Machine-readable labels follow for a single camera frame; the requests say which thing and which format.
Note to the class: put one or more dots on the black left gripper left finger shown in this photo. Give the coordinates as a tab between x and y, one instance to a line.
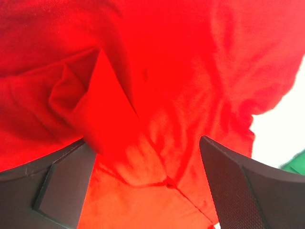
47	193

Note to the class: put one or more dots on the green plastic bin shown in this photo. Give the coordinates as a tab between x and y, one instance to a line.
296	165

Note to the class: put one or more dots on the red t shirt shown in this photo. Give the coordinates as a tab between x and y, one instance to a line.
141	81

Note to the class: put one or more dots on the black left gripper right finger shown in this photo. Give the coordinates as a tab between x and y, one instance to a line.
248	194

